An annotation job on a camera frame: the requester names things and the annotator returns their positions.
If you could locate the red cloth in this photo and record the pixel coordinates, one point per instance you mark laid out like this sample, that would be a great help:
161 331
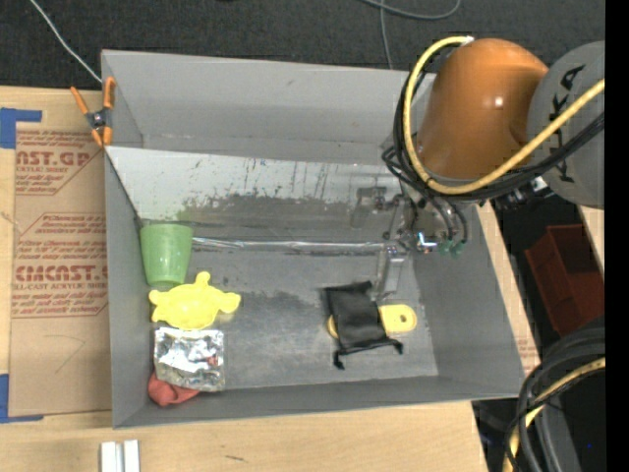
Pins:
164 394

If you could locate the yellow flat piece with hole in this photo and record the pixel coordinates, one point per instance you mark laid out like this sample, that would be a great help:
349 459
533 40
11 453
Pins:
399 318

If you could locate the yellow plastic toy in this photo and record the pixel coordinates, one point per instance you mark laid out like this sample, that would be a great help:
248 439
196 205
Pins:
189 305

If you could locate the black cloth pouch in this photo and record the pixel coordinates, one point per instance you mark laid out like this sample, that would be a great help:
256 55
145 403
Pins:
356 317

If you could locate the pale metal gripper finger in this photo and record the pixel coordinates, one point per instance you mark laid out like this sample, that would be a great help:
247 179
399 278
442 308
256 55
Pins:
390 276
362 209

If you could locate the brown cardboard board red print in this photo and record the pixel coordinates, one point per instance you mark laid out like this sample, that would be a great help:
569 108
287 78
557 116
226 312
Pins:
59 312

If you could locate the silver foil packet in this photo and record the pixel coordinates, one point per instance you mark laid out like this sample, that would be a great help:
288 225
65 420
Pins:
189 359

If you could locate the green plastic cup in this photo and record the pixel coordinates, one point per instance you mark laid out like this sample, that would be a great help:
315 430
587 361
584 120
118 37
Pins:
164 253

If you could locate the grey metal bin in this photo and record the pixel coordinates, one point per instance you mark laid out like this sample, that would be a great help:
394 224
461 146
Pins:
295 283

